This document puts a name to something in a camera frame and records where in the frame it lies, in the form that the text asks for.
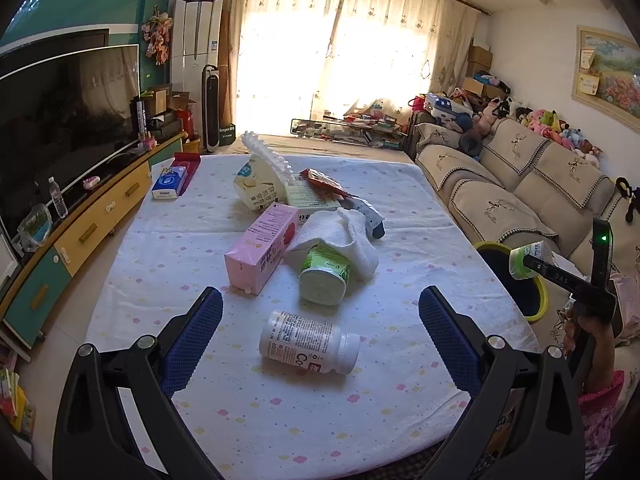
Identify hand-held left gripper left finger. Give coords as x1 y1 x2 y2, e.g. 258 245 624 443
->
52 286 224 480

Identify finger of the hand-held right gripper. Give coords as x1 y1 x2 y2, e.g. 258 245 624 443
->
520 253 557 279

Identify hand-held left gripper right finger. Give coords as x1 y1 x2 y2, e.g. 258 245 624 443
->
418 286 586 480

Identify small green label bottle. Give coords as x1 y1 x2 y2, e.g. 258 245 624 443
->
509 241 557 281

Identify yellow rimmed trash bin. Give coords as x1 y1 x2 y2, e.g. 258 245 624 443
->
472 241 549 323

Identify pink carton box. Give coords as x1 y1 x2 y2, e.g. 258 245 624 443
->
224 203 300 296

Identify white pill bottle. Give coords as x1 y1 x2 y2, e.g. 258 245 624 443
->
259 310 362 375

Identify green yogurt cup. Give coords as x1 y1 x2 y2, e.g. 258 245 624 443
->
299 242 354 307

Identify white cloth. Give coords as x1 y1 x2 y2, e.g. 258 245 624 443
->
285 207 381 282

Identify grey dark cloth item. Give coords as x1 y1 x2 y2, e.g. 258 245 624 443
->
340 195 387 240

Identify white pudding cup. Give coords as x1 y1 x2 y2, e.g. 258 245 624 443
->
233 154 282 211

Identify red snack wrapper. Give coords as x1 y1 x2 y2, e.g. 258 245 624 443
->
300 167 354 199

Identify person's right forearm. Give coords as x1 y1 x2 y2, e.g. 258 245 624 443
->
575 342 632 461

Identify person's right hand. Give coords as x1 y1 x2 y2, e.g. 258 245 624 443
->
562 305 618 361

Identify beige sofa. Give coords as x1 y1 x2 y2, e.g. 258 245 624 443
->
412 117 640 361

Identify black and yellow plush toy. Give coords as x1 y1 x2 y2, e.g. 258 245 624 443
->
614 176 637 224

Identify white dotted tablecloth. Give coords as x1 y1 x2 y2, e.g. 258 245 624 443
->
85 152 541 480

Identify row of plush toys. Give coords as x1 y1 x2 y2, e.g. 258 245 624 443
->
470 95 604 169

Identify blue tissue pack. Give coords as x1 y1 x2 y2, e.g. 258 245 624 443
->
151 166 189 202

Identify yellow and teal cabinet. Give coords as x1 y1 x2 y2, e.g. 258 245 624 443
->
0 130 188 363

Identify red flat box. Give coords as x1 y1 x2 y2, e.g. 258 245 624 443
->
172 154 202 197

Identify cream carton box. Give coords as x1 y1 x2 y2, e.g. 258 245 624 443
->
283 179 344 212

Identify clear water bottle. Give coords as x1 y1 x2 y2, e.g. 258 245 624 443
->
47 177 69 219

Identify white foam packing piece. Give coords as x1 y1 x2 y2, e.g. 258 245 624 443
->
241 131 307 184

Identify stack of cardboard boxes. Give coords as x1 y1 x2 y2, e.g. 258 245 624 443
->
461 44 505 102

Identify framed flower painting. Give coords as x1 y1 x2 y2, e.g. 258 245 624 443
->
570 25 640 133

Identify black tower fan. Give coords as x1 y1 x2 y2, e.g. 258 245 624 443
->
201 64 221 154

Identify boxes on cabinet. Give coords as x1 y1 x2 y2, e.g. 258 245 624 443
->
130 84 198 143

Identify cluttered glass coffee table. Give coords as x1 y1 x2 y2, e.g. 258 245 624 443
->
291 110 408 150

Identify black television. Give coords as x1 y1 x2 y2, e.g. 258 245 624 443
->
0 44 141 241

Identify cream lace curtain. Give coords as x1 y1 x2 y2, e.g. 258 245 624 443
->
222 0 481 136

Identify white standing air conditioner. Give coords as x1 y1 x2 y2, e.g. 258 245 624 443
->
171 0 224 111

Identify artificial flower decoration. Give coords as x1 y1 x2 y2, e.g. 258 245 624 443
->
141 4 174 67

